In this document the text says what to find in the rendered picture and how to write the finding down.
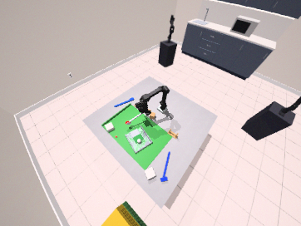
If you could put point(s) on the green putting mat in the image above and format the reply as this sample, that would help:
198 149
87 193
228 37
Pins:
158 136

